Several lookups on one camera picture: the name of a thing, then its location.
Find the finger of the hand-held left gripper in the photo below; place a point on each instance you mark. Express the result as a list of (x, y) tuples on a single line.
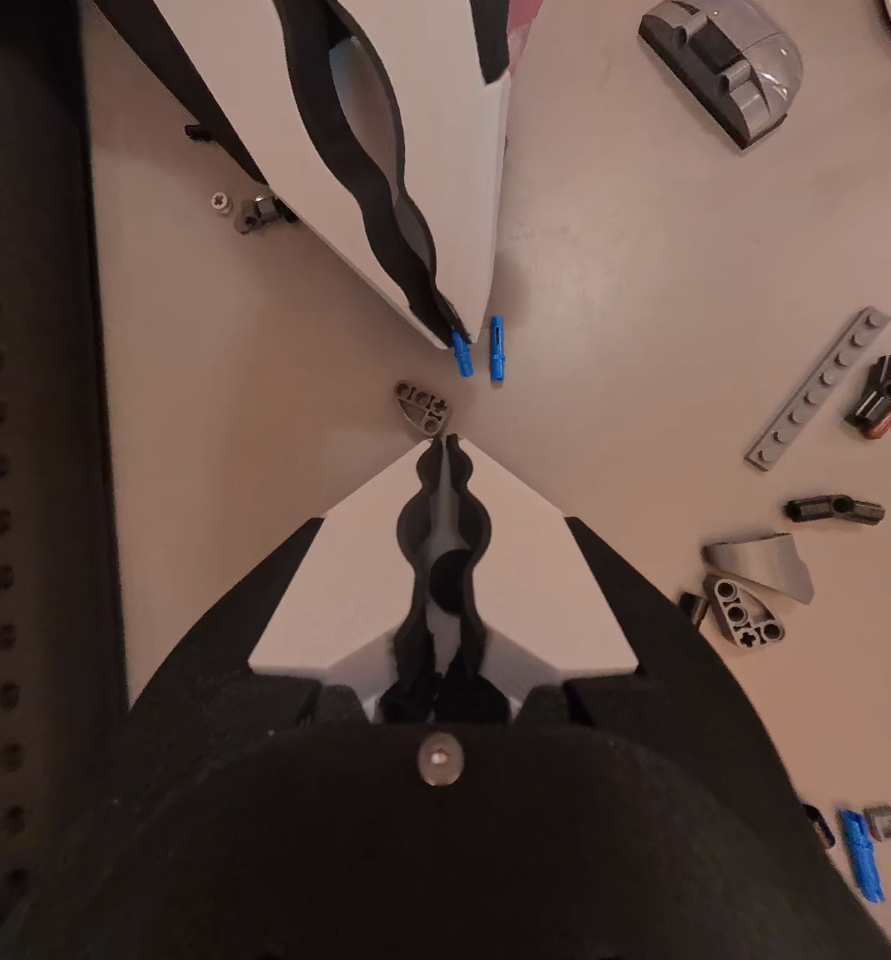
[(250, 90), (445, 150)]

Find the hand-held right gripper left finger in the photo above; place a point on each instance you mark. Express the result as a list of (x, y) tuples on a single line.
[(325, 592)]

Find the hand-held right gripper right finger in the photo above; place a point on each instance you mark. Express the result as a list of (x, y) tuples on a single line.
[(558, 592)]

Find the small white lego stud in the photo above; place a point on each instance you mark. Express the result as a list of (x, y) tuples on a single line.
[(222, 202)]

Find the grey and black lego joint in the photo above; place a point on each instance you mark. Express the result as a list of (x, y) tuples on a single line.
[(264, 208)]

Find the grey lego technic beam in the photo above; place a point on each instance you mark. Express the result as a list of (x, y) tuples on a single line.
[(742, 611)]

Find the grey triangular lego liftarm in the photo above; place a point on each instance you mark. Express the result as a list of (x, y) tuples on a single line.
[(424, 412)]

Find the grey curved lego panel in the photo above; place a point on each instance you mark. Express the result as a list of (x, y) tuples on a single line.
[(768, 562)]

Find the grey lego canopy assembly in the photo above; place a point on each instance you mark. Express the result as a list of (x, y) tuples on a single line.
[(715, 75)]

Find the black lego axle connector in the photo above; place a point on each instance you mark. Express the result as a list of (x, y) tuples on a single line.
[(835, 508)]

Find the light grey lego plate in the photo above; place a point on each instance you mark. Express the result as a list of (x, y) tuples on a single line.
[(817, 390)]

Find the black and blue lego pin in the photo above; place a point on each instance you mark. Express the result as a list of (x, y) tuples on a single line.
[(820, 825)]

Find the black and red lego connector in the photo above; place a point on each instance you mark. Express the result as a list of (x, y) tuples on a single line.
[(884, 390)]

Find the small grey lego brick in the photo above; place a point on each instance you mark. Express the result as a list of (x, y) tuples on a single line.
[(884, 823)]

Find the long blue lego pin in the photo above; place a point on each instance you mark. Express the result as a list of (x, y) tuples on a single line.
[(862, 855)]

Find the black perforated board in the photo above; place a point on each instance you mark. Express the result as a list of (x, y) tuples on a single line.
[(25, 375)]

